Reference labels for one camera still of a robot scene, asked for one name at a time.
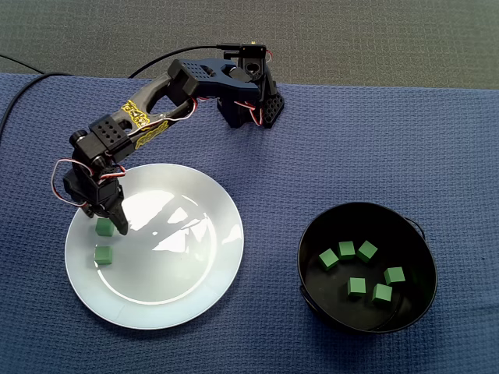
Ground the short red white servo wire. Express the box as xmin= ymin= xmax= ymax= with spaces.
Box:
xmin=97 ymin=164 xmax=127 ymax=185

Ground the black round metal container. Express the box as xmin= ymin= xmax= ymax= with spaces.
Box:
xmin=297 ymin=201 xmax=439 ymax=336

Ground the thick black cable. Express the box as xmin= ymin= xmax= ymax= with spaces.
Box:
xmin=0 ymin=72 xmax=73 ymax=137

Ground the blue woven table mat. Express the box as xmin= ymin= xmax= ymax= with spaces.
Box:
xmin=0 ymin=72 xmax=499 ymax=374

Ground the black honeycomb robot base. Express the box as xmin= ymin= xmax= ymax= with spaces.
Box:
xmin=217 ymin=79 xmax=286 ymax=129

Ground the long red white servo wire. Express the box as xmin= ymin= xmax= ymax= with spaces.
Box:
xmin=51 ymin=158 xmax=90 ymax=207

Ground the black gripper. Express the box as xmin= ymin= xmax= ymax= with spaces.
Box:
xmin=63 ymin=161 xmax=129 ymax=236

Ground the thin black cable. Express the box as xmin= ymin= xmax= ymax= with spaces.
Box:
xmin=0 ymin=53 xmax=46 ymax=75

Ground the white round plate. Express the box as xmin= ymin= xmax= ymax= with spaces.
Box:
xmin=64 ymin=163 xmax=246 ymax=331

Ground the black cable with plug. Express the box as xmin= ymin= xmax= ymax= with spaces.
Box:
xmin=127 ymin=41 xmax=242 ymax=80

